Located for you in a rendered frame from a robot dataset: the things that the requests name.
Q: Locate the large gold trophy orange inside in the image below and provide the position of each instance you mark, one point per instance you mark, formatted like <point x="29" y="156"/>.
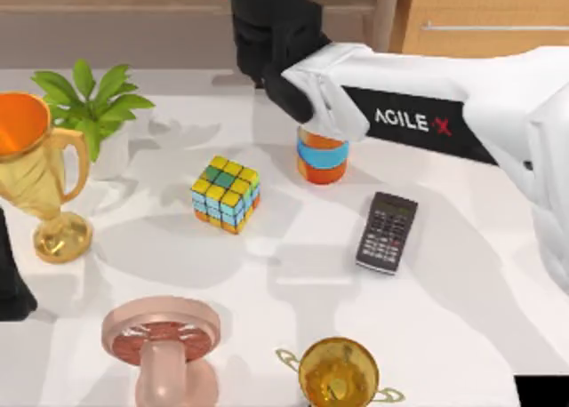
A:
<point x="31" y="180"/>

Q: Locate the small gold trophy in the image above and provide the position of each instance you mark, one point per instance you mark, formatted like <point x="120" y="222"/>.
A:
<point x="338" y="376"/>

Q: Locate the black calculator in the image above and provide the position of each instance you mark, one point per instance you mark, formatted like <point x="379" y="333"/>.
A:
<point x="387" y="233"/>

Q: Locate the pink dumbbell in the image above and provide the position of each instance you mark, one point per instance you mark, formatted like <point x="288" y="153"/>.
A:
<point x="162" y="362"/>

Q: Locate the colourful puzzle cube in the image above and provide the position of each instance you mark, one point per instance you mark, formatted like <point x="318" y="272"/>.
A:
<point x="224" y="193"/>

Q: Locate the orange and blue can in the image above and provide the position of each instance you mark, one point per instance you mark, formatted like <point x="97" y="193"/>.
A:
<point x="322" y="158"/>

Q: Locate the green plant in white pot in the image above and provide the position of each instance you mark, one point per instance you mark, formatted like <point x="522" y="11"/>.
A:
<point x="91" y="100"/>

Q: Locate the wooden cupboard door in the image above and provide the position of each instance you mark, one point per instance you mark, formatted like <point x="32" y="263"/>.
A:
<point x="489" y="2"/>

